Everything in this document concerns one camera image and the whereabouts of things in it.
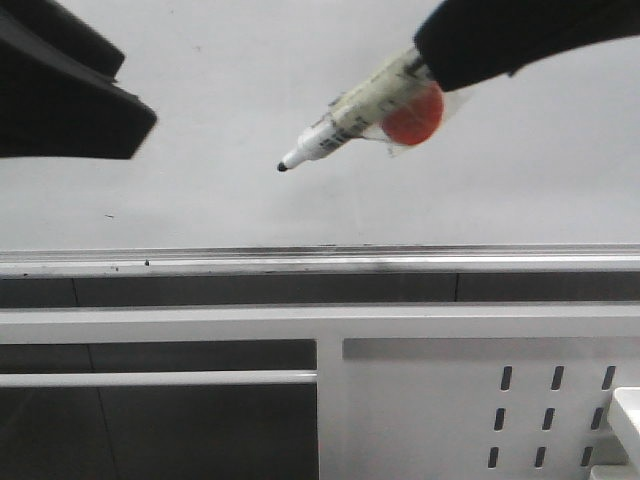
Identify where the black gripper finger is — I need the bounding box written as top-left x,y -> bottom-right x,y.
414,0 -> 639,92
1,1 -> 157,160

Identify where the white whiteboard marker pen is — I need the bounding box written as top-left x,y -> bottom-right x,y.
277,46 -> 434,172

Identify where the red round magnet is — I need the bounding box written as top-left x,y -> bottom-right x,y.
381,82 -> 445,147

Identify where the white whiteboard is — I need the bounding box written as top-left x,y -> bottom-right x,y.
1,1 -> 639,250

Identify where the white plastic bin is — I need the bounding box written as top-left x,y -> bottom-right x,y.
589,387 -> 639,479

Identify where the aluminium whiteboard tray rail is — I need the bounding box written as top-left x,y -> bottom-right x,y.
1,244 -> 639,279

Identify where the white metal pegboard frame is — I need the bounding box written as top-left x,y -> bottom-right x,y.
1,303 -> 639,479

